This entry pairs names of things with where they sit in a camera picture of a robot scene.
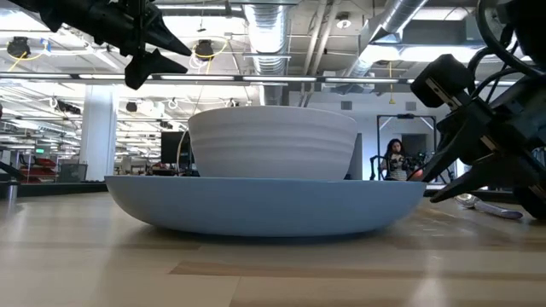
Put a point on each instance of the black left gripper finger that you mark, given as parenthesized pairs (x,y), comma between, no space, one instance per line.
(166,36)
(145,68)

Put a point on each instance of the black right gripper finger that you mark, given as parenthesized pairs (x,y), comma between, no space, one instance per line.
(445,160)
(490,177)

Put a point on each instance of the white ribbed bowl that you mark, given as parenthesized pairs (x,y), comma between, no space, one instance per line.
(273,143)

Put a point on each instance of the blue shallow plate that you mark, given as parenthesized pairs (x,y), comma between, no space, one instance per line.
(264,204)

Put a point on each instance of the black background robot arm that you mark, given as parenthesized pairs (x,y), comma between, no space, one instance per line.
(375,166)

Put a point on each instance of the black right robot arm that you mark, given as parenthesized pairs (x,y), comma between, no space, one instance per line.
(529,25)

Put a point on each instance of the person seated at robot station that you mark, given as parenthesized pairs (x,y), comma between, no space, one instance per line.
(396,164)

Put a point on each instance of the white building column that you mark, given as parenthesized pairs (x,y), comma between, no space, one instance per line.
(99,136)

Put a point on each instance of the black computer monitor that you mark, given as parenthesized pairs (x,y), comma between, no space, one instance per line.
(170,147)

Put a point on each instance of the grey door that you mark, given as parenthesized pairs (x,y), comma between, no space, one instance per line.
(357,158)

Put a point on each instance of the long ceiling light strip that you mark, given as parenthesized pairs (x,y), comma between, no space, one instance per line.
(277,78)

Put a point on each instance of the grey mesh bin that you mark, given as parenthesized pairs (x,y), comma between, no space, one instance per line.
(72,172)

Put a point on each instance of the red storage bins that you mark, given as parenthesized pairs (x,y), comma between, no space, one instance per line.
(40,168)

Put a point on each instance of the grey metal cylinder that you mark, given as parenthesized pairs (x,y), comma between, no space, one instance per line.
(10,192)

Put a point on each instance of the black metal frame stand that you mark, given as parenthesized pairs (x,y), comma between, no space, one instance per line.
(378,140)

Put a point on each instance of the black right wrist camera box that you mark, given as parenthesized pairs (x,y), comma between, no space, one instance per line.
(443,79)

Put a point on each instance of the silver ribbed ceiling duct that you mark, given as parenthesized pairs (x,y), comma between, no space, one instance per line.
(268,38)

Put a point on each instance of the silver slanted ceiling duct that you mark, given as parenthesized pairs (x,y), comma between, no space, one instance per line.
(392,17)

